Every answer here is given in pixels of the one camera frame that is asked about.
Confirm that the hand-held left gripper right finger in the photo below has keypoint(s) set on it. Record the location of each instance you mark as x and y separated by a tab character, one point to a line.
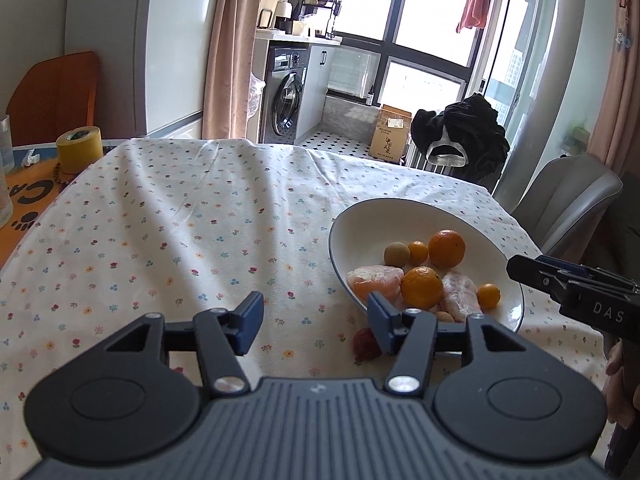
380	325

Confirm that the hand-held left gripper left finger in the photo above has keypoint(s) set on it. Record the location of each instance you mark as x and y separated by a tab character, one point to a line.
250	322

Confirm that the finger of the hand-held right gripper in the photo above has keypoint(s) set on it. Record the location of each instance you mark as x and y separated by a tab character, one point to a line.
535	275
560	264

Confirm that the dark red lychee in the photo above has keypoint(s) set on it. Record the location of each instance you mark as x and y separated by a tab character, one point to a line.
366	345

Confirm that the large peeled orange piece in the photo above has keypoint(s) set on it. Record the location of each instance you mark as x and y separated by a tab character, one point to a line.
375	282

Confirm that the kumquat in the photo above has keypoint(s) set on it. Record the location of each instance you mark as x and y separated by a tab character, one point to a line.
418	252
488	295

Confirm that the small orange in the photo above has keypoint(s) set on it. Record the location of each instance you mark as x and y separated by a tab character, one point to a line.
421	287

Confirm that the small tan longan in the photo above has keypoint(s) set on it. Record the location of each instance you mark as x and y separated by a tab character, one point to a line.
444	317

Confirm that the green-brown longan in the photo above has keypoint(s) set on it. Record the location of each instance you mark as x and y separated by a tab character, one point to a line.
396	254

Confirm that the pink snack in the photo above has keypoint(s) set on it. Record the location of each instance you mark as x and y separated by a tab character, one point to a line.
462	297

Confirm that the white bowl with blue rim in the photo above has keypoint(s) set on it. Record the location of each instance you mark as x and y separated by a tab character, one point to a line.
380	225

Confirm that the person's right hand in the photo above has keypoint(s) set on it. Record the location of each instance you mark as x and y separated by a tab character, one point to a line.
622	390

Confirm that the grey upholstered chair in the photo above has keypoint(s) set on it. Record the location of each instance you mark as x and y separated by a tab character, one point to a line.
565	195

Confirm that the floral white tablecloth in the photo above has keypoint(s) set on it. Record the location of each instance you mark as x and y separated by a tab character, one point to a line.
175	220

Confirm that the black garment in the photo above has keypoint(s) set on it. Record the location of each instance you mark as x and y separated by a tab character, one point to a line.
465	125

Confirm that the white metal rack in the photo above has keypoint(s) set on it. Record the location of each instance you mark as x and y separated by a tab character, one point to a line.
417	157

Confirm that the cardboard box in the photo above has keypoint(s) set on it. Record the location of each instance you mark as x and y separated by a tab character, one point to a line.
391	132

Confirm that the beige pink curtain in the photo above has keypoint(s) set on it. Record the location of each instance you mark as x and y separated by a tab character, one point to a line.
230	60
617	60

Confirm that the clear plastic bag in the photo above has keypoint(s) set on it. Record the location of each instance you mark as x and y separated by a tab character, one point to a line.
255	97

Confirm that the small dark bottle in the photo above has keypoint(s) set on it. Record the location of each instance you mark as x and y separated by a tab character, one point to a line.
371	98

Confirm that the silver washing machine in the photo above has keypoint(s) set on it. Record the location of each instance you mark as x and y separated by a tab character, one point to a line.
285	97

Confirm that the yellow tape roll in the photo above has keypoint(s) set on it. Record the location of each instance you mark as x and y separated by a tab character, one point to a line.
80	152

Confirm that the white kitchen cabinet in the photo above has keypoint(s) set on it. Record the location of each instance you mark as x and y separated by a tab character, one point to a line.
316	90

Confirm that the orange paw print mat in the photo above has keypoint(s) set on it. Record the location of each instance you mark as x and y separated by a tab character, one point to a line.
30	195

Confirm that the orange wooden chair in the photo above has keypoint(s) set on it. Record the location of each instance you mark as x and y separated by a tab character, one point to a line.
50	95

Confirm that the black dish rack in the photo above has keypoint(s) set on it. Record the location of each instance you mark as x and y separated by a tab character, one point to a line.
324	10

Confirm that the wooden cutting board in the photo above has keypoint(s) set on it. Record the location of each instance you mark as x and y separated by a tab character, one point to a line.
270	2

